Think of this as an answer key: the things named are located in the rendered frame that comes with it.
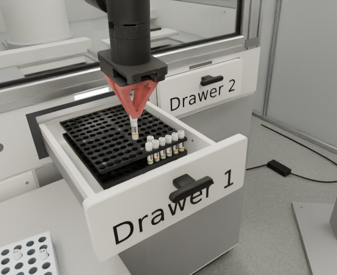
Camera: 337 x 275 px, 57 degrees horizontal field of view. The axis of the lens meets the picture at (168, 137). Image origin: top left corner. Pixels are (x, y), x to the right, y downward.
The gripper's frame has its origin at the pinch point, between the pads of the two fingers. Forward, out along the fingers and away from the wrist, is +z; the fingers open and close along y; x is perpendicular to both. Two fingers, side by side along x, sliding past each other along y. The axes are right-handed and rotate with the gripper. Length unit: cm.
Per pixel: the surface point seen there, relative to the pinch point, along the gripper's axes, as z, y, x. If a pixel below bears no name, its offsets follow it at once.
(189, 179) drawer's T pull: 5.6, -13.1, -1.7
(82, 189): 8.4, -3.4, 11.4
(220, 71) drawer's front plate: 9.7, 20.1, -38.5
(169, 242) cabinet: 68, 15, -19
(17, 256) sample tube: 17.4, -2.5, 23.1
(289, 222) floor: 100, 10, -90
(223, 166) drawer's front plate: 8.1, -11.7, -10.2
